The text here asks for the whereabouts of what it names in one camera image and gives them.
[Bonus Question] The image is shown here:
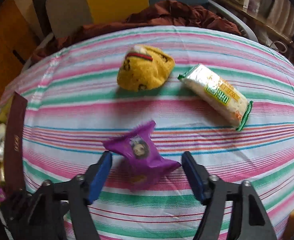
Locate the dark red cloth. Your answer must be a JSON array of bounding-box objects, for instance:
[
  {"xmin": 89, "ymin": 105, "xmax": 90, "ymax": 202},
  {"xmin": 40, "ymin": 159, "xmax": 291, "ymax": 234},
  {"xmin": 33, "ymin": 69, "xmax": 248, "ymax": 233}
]
[{"xmin": 31, "ymin": 0, "xmax": 242, "ymax": 63}]

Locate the striped bed sheet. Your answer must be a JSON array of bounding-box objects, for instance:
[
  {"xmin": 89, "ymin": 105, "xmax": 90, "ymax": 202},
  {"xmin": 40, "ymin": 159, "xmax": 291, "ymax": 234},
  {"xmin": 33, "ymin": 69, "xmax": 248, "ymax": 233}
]
[{"xmin": 0, "ymin": 25, "xmax": 294, "ymax": 240}]

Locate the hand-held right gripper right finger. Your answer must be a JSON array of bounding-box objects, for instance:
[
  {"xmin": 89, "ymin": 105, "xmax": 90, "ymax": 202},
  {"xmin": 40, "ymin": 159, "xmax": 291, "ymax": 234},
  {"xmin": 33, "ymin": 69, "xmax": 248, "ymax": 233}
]
[{"xmin": 182, "ymin": 151, "xmax": 277, "ymax": 240}]

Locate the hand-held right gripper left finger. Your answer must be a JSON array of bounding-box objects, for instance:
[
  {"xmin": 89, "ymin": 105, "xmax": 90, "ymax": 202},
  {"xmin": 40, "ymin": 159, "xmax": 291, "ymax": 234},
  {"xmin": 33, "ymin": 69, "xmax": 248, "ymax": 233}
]
[{"xmin": 11, "ymin": 151, "xmax": 113, "ymax": 240}]

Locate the orange wooden cabinet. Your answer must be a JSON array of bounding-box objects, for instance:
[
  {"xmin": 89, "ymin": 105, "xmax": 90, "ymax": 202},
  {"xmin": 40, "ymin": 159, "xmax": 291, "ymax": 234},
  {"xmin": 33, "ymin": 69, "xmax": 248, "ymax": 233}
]
[{"xmin": 0, "ymin": 0, "xmax": 40, "ymax": 120}]

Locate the maroon gift box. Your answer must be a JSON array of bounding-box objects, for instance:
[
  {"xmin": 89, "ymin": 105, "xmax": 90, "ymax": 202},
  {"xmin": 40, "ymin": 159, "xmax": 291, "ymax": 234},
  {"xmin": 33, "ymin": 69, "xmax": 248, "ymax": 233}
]
[{"xmin": 0, "ymin": 92, "xmax": 28, "ymax": 205}]

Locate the wooden side table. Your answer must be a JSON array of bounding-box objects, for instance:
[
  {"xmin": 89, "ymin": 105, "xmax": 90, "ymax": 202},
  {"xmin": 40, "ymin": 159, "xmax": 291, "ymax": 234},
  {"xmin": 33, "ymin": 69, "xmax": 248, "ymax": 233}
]
[{"xmin": 210, "ymin": 0, "xmax": 294, "ymax": 53}]

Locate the yellow plush toy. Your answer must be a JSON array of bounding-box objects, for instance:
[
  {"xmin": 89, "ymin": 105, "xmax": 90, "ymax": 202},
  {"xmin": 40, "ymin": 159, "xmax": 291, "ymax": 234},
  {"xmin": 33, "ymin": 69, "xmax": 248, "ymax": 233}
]
[{"xmin": 117, "ymin": 44, "xmax": 175, "ymax": 92}]

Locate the green white cracker packet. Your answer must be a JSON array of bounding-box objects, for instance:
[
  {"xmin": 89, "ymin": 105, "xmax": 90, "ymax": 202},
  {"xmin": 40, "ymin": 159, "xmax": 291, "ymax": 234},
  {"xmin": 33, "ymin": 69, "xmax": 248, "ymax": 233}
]
[{"xmin": 177, "ymin": 64, "xmax": 254, "ymax": 132}]

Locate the grey yellow blue padded chair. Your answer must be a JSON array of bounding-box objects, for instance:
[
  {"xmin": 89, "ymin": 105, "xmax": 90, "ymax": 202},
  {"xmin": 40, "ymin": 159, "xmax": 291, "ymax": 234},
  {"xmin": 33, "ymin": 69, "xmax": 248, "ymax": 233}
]
[{"xmin": 32, "ymin": 0, "xmax": 259, "ymax": 43}]

